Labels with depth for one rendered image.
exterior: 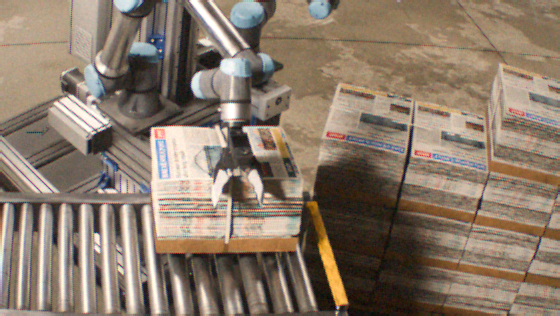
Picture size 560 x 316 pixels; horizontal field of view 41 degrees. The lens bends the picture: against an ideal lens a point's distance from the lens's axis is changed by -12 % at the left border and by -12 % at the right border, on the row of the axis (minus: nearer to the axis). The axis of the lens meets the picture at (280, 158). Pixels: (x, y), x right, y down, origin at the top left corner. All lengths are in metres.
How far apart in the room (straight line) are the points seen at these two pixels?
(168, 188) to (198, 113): 0.89
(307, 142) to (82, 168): 1.23
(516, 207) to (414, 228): 0.39
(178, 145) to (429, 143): 0.94
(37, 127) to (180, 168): 1.78
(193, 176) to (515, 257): 1.35
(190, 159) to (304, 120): 2.20
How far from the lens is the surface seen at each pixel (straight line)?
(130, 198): 2.40
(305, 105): 4.42
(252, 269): 2.21
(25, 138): 3.72
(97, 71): 2.54
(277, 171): 2.12
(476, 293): 3.07
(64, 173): 3.48
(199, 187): 2.07
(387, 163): 2.72
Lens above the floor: 2.30
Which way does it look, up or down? 35 degrees down
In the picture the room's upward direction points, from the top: 8 degrees clockwise
